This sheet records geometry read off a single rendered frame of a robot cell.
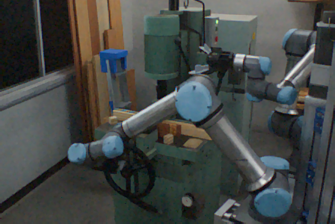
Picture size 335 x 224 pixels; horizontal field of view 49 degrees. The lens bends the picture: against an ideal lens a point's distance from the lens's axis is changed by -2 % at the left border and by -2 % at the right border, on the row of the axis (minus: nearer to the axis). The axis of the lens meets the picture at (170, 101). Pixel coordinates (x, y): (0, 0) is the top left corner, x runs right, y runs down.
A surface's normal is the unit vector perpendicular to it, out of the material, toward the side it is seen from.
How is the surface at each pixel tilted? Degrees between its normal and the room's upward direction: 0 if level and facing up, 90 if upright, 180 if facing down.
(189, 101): 84
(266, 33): 90
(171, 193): 90
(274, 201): 96
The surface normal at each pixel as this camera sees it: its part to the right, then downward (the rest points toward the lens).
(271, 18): -0.34, 0.29
